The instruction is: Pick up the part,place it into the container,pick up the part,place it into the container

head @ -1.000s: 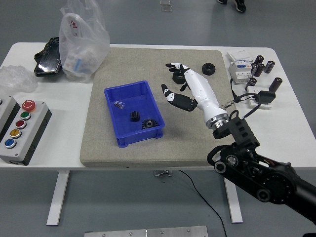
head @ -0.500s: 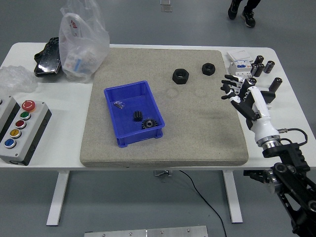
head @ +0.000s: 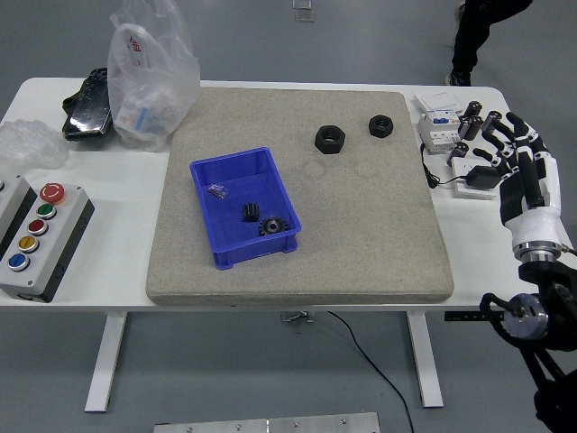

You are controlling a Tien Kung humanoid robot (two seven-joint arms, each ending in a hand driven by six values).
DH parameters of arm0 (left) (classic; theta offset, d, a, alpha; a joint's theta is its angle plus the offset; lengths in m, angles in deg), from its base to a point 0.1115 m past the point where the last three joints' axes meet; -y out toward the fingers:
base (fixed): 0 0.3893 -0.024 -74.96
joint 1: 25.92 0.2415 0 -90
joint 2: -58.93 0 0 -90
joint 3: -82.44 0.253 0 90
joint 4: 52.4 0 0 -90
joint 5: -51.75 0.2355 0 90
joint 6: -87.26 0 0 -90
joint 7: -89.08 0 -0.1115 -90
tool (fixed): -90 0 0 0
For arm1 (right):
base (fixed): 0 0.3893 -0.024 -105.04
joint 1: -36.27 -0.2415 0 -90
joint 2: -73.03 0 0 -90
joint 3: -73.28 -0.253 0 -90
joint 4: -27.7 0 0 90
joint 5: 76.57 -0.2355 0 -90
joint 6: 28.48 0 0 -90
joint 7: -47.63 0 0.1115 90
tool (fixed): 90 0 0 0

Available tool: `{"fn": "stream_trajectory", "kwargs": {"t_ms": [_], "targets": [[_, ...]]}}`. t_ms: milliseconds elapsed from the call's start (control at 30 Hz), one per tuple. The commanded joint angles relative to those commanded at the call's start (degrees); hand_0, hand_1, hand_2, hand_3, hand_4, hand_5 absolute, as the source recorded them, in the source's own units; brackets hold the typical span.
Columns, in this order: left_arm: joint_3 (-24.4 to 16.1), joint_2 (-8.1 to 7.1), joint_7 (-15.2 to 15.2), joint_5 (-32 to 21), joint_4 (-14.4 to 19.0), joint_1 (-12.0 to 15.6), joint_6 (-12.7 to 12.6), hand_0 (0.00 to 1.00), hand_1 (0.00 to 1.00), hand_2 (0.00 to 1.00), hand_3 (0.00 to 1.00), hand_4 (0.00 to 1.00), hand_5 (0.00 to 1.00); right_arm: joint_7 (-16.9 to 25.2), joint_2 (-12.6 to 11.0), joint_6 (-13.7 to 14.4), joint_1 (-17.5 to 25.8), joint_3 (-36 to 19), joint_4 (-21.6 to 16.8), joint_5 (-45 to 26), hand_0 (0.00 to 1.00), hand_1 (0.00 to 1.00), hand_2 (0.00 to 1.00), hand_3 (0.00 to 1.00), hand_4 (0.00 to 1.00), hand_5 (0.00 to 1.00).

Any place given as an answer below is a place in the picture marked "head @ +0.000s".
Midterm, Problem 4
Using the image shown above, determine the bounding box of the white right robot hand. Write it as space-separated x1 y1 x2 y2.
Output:
472 111 563 249

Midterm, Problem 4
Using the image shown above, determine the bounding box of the black flanged gear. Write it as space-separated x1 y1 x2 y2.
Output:
258 215 289 238

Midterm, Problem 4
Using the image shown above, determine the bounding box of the blue plastic box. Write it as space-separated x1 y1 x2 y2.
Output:
188 146 302 272

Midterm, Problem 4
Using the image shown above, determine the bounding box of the white card box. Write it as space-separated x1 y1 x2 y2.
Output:
413 89 461 116

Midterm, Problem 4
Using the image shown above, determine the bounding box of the small black hex nut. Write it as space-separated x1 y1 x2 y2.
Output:
368 115 397 137

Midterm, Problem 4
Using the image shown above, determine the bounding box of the large black hex nut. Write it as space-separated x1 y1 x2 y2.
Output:
314 124 347 156

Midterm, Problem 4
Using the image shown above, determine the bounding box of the grey five-button control box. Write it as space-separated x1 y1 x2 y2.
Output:
0 182 96 303

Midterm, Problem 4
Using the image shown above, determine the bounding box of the black plug adapter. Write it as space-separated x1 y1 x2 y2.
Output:
466 165 502 189

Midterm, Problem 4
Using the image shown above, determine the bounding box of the white power socket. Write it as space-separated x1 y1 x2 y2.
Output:
452 157 501 200

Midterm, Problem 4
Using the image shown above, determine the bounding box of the white circuit breaker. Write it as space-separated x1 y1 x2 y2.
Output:
417 112 463 156

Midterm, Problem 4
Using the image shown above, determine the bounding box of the white table leg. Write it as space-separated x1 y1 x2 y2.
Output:
405 310 445 410
84 310 128 412

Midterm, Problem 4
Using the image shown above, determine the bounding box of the person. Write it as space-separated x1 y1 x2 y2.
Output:
444 0 534 88

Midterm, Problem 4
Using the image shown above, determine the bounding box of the grey-brown mat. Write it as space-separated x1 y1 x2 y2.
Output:
146 87 455 307

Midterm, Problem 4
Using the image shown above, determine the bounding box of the silver metal plate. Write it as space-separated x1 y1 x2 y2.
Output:
152 411 380 433

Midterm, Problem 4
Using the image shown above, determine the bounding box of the clear plastic bag red print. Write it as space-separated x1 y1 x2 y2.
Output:
106 0 202 152

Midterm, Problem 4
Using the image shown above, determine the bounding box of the black glossy packet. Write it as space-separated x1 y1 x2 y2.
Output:
61 67 114 142

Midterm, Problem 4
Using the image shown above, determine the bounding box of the clear bubble wrap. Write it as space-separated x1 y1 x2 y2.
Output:
0 119 71 170

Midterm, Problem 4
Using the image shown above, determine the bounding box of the black slotted rail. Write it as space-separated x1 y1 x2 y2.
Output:
444 310 506 323

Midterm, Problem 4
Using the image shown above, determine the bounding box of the black adapter cord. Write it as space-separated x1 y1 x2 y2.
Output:
419 143 470 189

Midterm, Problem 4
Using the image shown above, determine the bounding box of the black floor cable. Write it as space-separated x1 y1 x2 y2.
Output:
326 309 415 433

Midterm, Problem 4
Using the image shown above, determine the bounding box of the metal under-table bracket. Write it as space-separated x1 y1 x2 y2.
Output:
279 310 316 324

